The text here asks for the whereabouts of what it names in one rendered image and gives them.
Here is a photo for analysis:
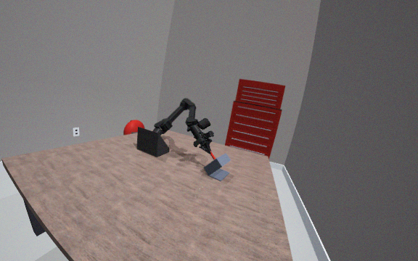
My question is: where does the dark grey sloped panel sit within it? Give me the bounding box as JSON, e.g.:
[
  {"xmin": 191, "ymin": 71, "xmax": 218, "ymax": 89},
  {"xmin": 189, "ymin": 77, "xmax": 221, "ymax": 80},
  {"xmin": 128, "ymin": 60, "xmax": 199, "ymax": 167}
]
[{"xmin": 204, "ymin": 153, "xmax": 231, "ymax": 181}]

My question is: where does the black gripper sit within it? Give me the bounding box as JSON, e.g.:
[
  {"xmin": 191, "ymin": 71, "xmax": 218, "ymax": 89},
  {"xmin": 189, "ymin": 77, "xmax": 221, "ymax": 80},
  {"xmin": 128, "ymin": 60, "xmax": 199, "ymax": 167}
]
[{"xmin": 193, "ymin": 130, "xmax": 212, "ymax": 154}]

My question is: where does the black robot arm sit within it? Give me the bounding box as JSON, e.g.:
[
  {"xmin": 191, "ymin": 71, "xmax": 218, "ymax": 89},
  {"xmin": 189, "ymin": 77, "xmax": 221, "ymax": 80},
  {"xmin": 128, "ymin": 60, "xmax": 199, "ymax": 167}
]
[{"xmin": 153, "ymin": 99, "xmax": 214, "ymax": 140}]

